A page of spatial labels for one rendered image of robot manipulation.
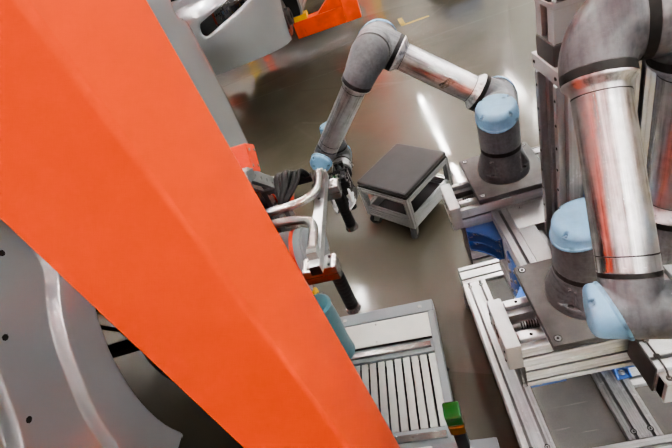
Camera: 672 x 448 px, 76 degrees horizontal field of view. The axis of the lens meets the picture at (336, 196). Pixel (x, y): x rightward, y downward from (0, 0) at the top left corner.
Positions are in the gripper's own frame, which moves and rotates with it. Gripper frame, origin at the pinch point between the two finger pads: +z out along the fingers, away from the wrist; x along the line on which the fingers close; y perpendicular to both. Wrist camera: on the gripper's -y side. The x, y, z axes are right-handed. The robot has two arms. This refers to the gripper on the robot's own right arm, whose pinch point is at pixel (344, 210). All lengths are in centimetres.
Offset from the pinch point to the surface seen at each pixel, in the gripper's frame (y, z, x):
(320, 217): 15.0, 19.8, -2.2
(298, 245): 7.9, 20.6, -11.7
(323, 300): -8.9, 28.0, -10.0
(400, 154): -49, -101, 19
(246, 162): 29.0, 2.2, -21.3
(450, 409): -17, 61, 19
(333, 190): 10.7, 2.5, -0.1
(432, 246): -83, -57, 22
